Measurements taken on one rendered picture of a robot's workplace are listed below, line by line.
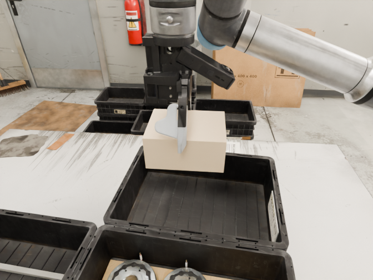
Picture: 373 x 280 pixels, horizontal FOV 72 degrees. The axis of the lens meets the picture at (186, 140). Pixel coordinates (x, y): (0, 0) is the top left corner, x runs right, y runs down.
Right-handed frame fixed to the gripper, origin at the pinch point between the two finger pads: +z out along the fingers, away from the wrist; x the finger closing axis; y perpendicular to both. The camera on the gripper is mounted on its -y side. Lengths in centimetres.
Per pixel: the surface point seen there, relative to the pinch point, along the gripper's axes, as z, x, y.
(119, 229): 16.7, 12.9, 13.3
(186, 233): 16.7, 12.6, -1.0
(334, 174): 40, -35, -56
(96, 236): 16.7, 15.0, 17.5
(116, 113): 71, -132, 68
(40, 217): 16.6, 11.3, 31.8
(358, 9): 13, -261, -156
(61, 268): 26.8, 16.9, 27.0
